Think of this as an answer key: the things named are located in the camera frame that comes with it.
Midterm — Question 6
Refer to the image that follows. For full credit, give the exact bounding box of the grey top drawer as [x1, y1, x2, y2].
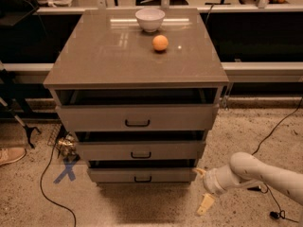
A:
[56, 105, 219, 131]

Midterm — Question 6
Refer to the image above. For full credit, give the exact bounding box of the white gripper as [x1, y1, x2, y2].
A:
[193, 166, 236, 216]

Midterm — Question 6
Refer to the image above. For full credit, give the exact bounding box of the orange fruit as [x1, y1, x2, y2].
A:
[152, 35, 169, 51]

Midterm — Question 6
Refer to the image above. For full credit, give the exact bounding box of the black floor cable right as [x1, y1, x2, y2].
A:
[251, 95, 303, 224]

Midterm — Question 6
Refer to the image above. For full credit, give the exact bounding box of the grey middle drawer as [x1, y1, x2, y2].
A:
[76, 141, 205, 161]

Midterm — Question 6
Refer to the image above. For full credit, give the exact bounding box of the tan shoe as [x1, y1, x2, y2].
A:
[0, 148, 26, 166]

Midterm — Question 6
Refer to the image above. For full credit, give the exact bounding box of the wire basket with items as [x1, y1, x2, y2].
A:
[47, 124, 78, 160]

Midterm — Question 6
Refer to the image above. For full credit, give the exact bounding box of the white ceramic bowl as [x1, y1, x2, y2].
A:
[135, 8, 166, 32]

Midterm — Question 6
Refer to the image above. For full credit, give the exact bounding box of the grey three-drawer cabinet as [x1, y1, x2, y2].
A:
[44, 9, 228, 170]

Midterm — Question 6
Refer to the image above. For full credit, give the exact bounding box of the black tripod leg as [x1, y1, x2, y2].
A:
[0, 62, 41, 148]

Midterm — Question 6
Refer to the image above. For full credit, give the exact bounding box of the black floor cable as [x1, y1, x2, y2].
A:
[251, 95, 303, 224]
[39, 142, 78, 227]

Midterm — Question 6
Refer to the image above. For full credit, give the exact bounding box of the black floor cable left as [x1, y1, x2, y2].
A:
[39, 142, 78, 227]

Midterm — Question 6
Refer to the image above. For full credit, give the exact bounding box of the grey bottom drawer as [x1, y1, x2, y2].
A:
[88, 167, 196, 183]

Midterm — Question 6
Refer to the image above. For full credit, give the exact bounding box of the blue tape cross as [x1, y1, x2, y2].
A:
[54, 156, 80, 183]

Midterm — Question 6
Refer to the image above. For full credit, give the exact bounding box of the black power adapter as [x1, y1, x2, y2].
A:
[247, 186, 261, 192]

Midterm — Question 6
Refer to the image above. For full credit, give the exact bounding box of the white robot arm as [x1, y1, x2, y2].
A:
[194, 152, 303, 215]

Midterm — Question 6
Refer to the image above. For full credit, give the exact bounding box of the grey drawer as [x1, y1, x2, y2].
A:
[88, 167, 196, 183]
[76, 141, 205, 161]
[56, 105, 219, 131]

